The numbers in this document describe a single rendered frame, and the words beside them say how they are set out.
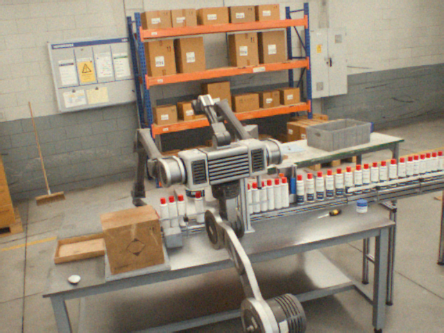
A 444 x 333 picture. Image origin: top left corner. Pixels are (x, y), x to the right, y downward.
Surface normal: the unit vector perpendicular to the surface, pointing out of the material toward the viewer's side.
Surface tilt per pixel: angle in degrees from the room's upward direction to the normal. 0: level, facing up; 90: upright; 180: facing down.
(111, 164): 90
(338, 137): 90
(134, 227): 90
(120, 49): 90
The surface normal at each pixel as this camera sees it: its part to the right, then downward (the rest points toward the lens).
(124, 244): 0.32, 0.24
